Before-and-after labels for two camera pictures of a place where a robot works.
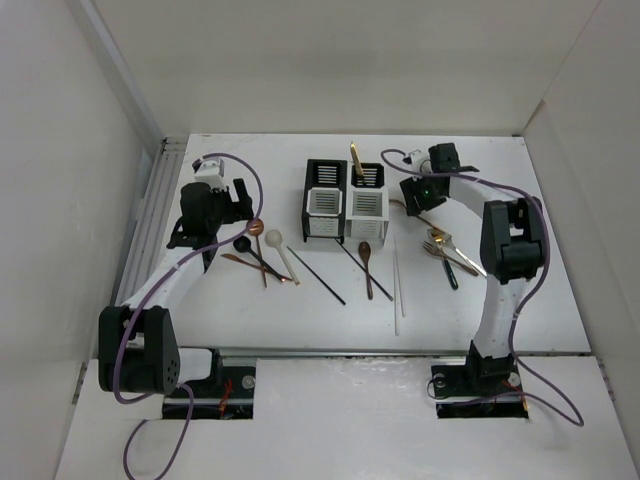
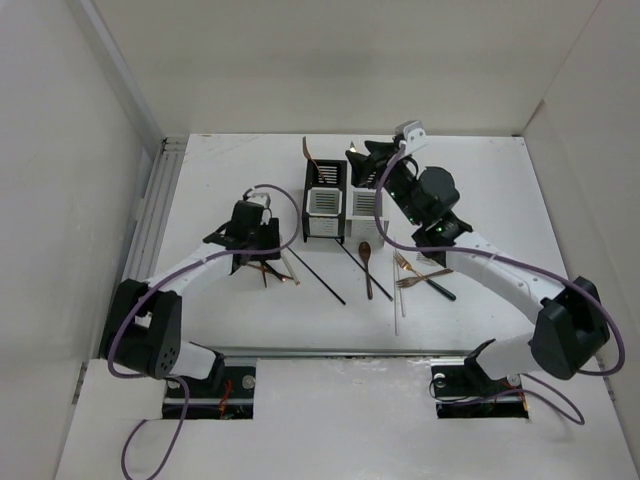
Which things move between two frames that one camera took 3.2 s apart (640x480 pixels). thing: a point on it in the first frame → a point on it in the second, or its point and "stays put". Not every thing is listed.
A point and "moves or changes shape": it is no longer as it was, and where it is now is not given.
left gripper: (237, 211) → (268, 234)
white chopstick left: (395, 292) stays put
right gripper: (409, 188) → (363, 166)
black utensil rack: (324, 200) stays put
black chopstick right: (389, 297) stays put
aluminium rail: (392, 352) stays put
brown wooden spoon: (365, 251) stays put
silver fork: (450, 240) moves or changes shape
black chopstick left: (343, 302) stays put
